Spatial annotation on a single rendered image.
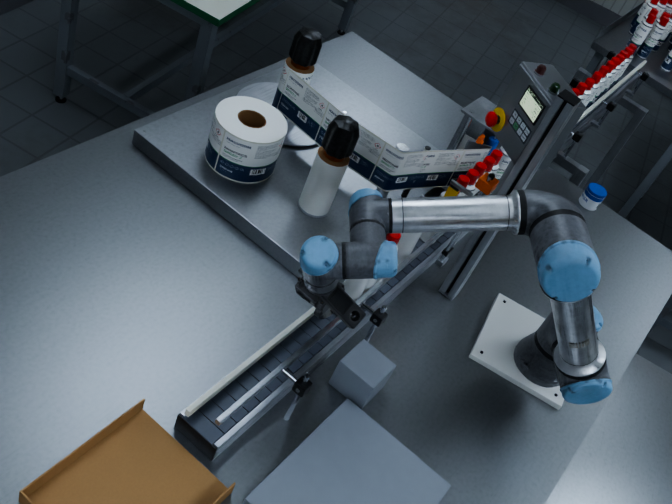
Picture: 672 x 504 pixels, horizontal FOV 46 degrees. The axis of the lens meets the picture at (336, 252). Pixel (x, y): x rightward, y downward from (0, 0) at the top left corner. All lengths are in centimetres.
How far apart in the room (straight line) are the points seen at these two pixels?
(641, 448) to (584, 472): 22
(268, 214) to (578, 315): 86
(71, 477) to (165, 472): 18
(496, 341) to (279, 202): 69
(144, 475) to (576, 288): 92
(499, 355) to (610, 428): 34
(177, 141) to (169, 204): 21
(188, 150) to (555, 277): 111
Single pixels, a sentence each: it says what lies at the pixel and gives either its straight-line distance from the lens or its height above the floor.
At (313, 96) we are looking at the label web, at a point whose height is 104.
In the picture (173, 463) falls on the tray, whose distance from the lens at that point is 167.
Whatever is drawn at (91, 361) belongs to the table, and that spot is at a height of 83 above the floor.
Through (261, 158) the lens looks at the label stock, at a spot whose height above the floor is 97.
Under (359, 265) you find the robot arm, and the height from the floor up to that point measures 123.
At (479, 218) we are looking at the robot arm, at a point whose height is 132.
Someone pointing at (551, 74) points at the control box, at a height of 147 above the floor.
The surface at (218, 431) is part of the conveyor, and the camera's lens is 167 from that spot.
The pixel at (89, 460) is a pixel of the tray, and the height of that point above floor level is 83.
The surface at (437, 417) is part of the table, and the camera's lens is 194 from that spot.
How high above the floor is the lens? 228
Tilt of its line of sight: 42 degrees down
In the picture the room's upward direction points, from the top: 24 degrees clockwise
